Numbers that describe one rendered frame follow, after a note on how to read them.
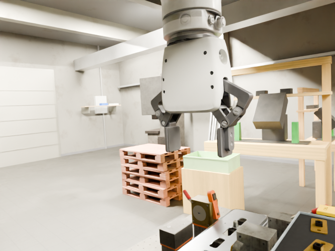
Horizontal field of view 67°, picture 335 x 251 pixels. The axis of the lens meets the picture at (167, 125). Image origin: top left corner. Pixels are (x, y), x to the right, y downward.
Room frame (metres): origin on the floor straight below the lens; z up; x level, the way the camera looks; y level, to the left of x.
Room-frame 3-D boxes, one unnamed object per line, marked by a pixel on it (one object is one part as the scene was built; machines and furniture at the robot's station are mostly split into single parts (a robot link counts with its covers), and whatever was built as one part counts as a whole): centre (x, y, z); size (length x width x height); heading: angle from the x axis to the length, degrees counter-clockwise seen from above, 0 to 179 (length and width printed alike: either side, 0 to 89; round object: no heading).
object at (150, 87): (7.71, 0.16, 1.26); 1.30 x 1.20 x 2.53; 46
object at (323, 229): (0.67, -0.40, 1.17); 0.08 x 0.04 x 0.01; 149
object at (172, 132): (0.41, 0.00, 1.47); 0.03 x 0.03 x 0.07; 50
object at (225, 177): (3.51, -1.22, 1.03); 1.67 x 1.42 x 2.06; 48
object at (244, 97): (0.35, -0.08, 1.52); 0.08 x 0.01 x 0.06; 50
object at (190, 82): (0.38, -0.04, 1.55); 0.10 x 0.07 x 0.11; 50
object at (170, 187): (4.38, 0.24, 0.40); 1.10 x 0.76 x 0.81; 47
